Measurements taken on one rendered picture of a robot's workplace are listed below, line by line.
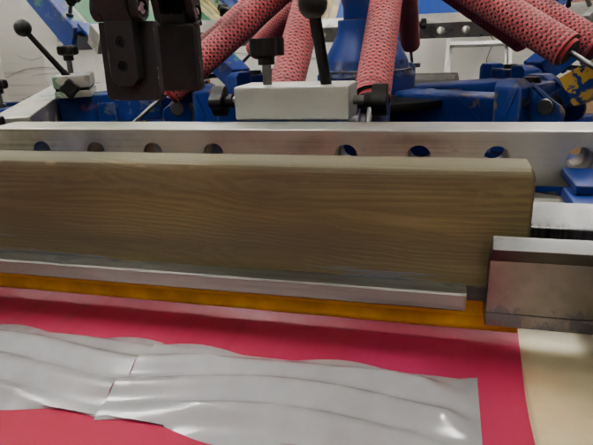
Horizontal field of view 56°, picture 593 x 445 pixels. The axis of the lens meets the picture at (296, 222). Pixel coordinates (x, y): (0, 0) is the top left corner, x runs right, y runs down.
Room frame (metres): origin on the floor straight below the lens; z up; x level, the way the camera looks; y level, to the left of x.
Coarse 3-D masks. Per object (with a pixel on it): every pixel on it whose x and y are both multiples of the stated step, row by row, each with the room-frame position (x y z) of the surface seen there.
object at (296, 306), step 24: (24, 288) 0.37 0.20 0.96; (48, 288) 0.36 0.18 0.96; (72, 288) 0.35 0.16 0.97; (96, 288) 0.35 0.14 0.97; (120, 288) 0.34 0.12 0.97; (144, 288) 0.34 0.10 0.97; (288, 312) 0.31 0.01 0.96; (312, 312) 0.31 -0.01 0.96; (336, 312) 0.30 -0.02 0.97; (360, 312) 0.30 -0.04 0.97; (384, 312) 0.30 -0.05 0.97; (408, 312) 0.29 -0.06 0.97; (432, 312) 0.29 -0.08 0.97
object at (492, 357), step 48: (192, 336) 0.30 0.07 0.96; (240, 336) 0.30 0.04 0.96; (288, 336) 0.29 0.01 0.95; (336, 336) 0.29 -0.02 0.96; (384, 336) 0.29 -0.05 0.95; (432, 336) 0.29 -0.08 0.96; (480, 336) 0.28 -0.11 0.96; (480, 384) 0.24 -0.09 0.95; (96, 432) 0.21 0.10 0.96; (144, 432) 0.21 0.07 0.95; (528, 432) 0.20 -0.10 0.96
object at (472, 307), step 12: (24, 276) 0.36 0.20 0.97; (36, 276) 0.36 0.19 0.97; (48, 276) 0.36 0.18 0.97; (156, 288) 0.34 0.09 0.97; (168, 288) 0.33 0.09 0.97; (180, 288) 0.33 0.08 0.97; (300, 300) 0.31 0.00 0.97; (312, 300) 0.31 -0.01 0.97; (324, 300) 0.31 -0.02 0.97; (468, 300) 0.28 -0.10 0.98; (444, 312) 0.29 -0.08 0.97; (456, 312) 0.28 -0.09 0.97; (468, 312) 0.28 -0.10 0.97; (480, 312) 0.28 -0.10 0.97
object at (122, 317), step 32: (0, 288) 0.38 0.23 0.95; (0, 320) 0.33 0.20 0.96; (32, 320) 0.33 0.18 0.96; (64, 320) 0.33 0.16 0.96; (96, 320) 0.33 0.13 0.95; (128, 320) 0.32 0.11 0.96; (160, 320) 0.32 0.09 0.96; (0, 416) 0.23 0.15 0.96; (32, 416) 0.23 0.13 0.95; (64, 416) 0.23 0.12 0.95
